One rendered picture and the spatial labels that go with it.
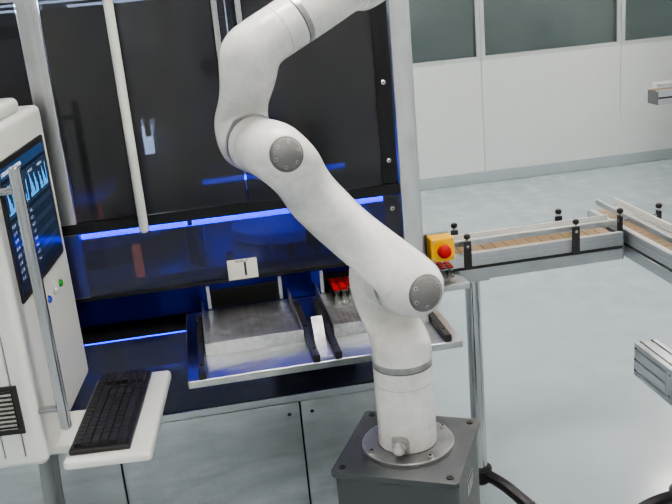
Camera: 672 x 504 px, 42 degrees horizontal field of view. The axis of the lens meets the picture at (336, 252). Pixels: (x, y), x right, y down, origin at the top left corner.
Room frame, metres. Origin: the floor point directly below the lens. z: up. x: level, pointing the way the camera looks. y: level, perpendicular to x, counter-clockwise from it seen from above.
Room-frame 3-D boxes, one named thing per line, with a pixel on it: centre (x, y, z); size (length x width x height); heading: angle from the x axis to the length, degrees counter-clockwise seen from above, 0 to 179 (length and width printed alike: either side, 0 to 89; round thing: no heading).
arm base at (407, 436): (1.60, -0.11, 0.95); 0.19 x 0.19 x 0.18
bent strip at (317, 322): (2.10, 0.06, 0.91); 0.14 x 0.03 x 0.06; 9
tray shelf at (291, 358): (2.24, 0.08, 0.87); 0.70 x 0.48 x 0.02; 98
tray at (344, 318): (2.34, -0.08, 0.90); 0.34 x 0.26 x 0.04; 8
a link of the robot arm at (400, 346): (1.63, -0.10, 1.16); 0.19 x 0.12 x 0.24; 26
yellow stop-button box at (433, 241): (2.49, -0.31, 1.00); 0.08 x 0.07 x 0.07; 8
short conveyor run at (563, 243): (2.67, -0.57, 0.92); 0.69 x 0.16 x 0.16; 98
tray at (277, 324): (2.29, 0.26, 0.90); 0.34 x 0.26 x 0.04; 8
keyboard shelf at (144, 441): (1.98, 0.61, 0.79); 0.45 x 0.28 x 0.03; 3
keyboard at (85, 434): (1.98, 0.59, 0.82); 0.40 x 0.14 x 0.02; 3
